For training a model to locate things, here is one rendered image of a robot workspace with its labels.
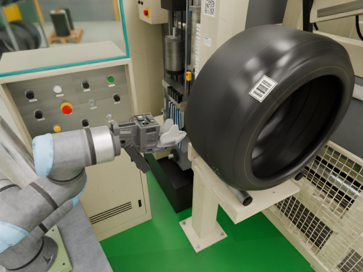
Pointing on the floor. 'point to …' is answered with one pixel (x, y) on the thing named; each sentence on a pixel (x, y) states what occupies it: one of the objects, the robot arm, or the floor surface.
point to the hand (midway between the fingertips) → (181, 136)
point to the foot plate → (198, 244)
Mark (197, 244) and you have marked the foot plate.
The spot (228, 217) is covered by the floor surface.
